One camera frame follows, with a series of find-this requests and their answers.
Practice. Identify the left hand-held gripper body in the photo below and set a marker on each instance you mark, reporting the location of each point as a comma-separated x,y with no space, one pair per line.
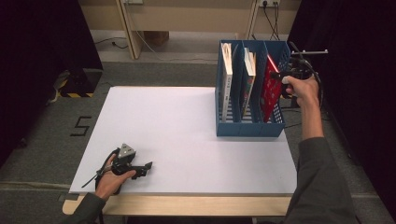
124,161

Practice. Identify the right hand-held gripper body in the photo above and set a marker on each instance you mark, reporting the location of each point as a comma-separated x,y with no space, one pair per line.
300,70

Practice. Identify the red hardcover book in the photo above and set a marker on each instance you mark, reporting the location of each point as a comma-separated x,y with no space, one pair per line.
269,90

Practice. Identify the teal paperback book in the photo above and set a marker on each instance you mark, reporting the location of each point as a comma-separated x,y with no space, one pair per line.
249,90

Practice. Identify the white picture book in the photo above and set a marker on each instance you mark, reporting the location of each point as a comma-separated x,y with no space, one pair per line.
227,81

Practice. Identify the blue plastic file rack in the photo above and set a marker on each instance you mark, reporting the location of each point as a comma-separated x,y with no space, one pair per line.
249,129

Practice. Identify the person's right hand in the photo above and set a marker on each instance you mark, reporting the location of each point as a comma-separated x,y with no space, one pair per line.
305,91

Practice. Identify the person's left hand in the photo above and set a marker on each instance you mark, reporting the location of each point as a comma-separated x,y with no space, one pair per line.
109,185

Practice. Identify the black curtain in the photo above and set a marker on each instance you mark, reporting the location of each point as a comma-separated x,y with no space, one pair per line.
367,25
37,46

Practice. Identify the black base with hazard tape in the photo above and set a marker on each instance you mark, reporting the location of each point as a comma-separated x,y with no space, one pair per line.
82,82

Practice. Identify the beige wooden desk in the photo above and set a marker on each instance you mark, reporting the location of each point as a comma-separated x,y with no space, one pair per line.
186,15

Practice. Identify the brown cardboard box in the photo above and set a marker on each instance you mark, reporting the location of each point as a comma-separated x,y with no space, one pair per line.
157,38

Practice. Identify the white wall socket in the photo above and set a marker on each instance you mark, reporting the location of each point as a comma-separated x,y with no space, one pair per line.
269,2

